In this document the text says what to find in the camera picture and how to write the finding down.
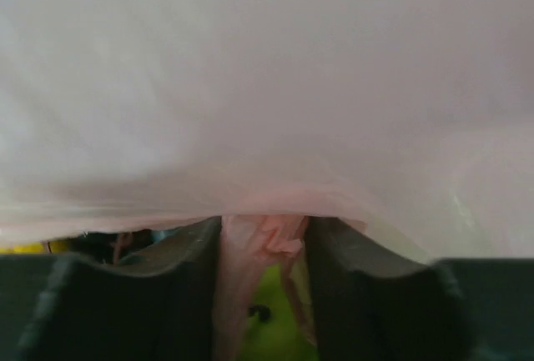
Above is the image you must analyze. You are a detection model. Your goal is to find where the yellow fake lemon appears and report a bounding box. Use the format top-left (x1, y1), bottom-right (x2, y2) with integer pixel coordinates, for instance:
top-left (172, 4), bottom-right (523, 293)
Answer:
top-left (0, 240), bottom-right (70, 254)

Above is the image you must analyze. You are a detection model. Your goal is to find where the green fake fruit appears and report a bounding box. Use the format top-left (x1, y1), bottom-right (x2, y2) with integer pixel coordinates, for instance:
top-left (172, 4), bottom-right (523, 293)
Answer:
top-left (237, 267), bottom-right (319, 361)

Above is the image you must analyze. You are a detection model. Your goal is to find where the pink plastic bag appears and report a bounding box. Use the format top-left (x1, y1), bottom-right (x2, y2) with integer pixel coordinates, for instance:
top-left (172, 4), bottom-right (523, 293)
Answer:
top-left (0, 0), bottom-right (534, 361)

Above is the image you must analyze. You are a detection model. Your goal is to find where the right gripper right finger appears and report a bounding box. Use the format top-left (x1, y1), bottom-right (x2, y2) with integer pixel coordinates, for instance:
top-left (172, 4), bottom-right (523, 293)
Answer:
top-left (305, 217), bottom-right (533, 361)

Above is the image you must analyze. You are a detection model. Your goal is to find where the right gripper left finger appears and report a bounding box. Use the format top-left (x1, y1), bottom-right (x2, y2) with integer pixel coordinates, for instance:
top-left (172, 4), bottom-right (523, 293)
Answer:
top-left (1, 218), bottom-right (221, 361)

